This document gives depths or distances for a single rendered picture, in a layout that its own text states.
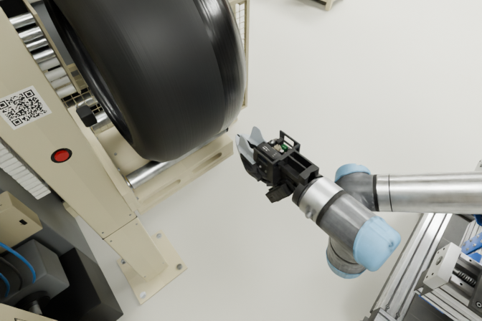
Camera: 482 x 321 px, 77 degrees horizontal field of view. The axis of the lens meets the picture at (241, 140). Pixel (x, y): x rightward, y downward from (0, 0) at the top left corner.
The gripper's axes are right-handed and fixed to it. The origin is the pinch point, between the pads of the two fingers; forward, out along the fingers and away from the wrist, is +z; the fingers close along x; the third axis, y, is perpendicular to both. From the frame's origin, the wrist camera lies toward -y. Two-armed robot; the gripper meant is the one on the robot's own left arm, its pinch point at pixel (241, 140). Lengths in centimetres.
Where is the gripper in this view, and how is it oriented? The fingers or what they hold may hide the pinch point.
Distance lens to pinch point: 66.6
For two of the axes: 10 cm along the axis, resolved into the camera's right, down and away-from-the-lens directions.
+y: -0.7, -6.9, -7.2
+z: -6.3, -5.3, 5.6
